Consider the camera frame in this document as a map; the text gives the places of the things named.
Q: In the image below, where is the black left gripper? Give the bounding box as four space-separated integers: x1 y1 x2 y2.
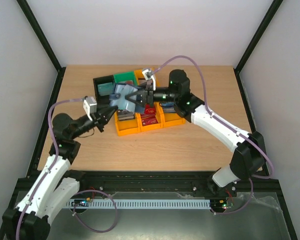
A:
70 104 119 140

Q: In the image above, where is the blue card holder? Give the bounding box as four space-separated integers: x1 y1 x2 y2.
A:
109 83 146 114

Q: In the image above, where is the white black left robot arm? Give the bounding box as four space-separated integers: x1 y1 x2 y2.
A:
2 104 118 240

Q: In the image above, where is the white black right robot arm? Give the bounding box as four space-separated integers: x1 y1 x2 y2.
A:
124 69 269 196

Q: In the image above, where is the dark VIP card stack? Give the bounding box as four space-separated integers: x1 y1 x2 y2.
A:
117 110 135 121

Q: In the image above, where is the red VIP card stack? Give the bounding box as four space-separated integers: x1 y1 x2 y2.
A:
140 104 158 127

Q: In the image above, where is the yellow bin with dark cards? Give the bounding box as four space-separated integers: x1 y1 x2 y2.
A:
114 112 141 137

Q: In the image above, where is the yellow bin with red cards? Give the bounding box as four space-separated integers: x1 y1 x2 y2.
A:
137 103 163 132

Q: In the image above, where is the teal card stack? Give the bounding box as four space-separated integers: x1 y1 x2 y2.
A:
97 82 114 97

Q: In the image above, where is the blue VIP card stack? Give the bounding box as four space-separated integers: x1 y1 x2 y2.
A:
162 107 176 114

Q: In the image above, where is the black bin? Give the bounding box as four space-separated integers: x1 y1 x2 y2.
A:
93 75 115 109

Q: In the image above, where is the yellow rear bin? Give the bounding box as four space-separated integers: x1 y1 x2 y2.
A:
134 67 160 87

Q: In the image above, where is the green bin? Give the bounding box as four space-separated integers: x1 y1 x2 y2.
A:
113 71 138 85

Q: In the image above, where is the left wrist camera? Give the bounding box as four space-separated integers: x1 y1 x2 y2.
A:
83 96 98 121

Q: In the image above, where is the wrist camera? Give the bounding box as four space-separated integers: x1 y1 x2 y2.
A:
141 68 157 91
83 96 98 121

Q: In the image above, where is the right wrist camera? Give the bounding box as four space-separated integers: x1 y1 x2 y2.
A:
141 68 157 91

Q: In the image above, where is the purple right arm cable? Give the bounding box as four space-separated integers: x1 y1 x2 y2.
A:
152 55 275 180

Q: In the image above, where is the black front frame rail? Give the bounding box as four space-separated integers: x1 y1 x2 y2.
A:
13 170 282 198

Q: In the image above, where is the white slotted cable duct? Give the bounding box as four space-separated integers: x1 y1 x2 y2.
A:
63 199 211 210

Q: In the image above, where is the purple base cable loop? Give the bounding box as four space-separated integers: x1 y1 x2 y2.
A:
72 187 120 233

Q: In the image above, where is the black left rear frame post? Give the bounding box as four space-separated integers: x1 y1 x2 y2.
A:
16 0 66 73

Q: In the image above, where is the black frame post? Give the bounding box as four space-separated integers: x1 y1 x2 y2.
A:
16 0 66 73
234 0 285 73

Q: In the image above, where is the black right rear frame post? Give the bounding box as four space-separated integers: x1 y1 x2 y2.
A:
234 0 285 73

